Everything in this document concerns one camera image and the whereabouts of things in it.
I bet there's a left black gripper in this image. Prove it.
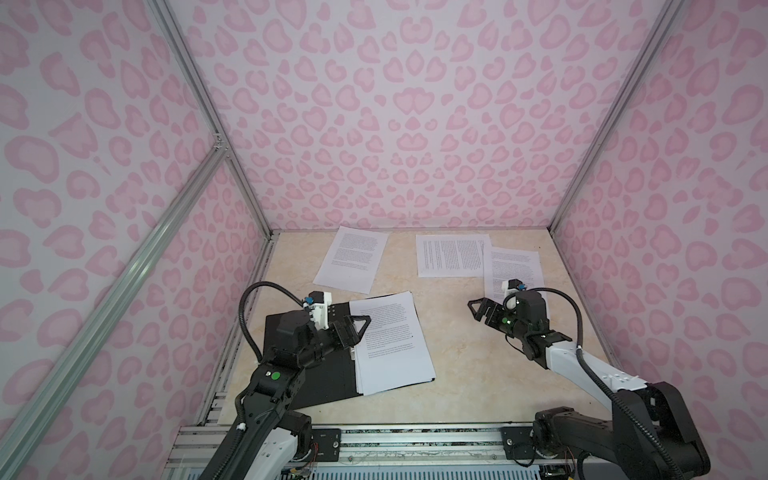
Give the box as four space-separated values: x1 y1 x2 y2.
297 314 370 370

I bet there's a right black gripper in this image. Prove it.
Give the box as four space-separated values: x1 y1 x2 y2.
466 297 530 342

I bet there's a blue A4 clip folder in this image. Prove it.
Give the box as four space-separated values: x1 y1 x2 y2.
263 303 371 410

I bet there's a printed sheet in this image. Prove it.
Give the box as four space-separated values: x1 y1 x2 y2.
349 292 436 396
313 227 389 294
484 246 545 303
416 234 491 278

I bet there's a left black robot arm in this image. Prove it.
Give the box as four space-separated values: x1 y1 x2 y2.
201 307 371 479

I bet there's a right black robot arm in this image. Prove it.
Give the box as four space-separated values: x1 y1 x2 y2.
467 280 711 479

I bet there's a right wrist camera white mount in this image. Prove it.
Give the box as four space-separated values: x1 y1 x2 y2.
504 279 527 297

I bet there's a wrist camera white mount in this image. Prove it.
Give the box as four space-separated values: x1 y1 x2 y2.
504 279 527 297
303 291 333 330

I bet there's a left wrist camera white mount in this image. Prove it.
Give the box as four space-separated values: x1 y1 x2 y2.
303 291 333 330

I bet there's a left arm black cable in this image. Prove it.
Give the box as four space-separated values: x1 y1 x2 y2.
238 280 304 364

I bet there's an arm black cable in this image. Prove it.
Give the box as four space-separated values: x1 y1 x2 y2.
503 286 685 480
238 280 304 364

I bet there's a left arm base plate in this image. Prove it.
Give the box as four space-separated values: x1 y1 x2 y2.
312 428 342 463

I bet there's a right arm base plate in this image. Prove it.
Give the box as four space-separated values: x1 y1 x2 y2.
500 424 538 463

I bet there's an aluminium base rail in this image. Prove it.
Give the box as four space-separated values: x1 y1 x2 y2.
161 421 691 480

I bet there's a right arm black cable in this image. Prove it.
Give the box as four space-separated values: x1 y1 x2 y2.
503 286 685 480

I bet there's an aluminium frame right post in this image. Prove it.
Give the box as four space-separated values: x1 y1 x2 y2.
548 0 688 237

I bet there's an aluminium frame post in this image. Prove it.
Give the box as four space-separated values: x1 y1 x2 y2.
548 0 688 237
146 0 273 239

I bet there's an aluminium frame diagonal bar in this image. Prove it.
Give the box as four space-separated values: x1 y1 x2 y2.
1 146 227 479

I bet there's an aluminium frame left post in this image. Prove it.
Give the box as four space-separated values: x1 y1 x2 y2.
146 0 273 239

